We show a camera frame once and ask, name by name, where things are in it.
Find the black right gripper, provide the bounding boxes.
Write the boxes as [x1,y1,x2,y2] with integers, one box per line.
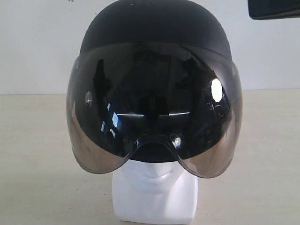
[247,0,300,20]

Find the black helmet with tinted visor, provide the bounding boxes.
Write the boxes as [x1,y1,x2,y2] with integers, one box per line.
[66,0,243,179]

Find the white mannequin head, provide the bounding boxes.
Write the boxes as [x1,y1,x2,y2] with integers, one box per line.
[112,160,198,218]

